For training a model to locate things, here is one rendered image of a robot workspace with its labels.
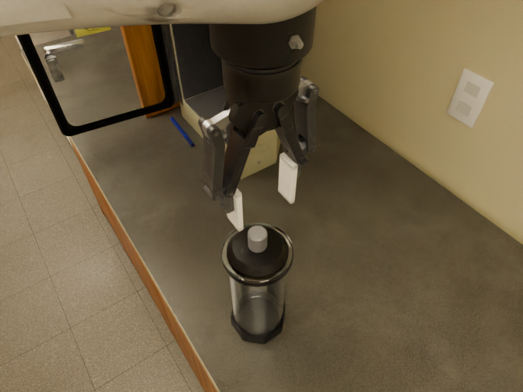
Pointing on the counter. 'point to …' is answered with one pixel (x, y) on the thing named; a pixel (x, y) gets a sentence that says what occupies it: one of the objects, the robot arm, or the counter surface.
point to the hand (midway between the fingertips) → (261, 196)
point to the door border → (107, 117)
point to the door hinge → (172, 62)
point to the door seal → (109, 120)
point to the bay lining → (196, 59)
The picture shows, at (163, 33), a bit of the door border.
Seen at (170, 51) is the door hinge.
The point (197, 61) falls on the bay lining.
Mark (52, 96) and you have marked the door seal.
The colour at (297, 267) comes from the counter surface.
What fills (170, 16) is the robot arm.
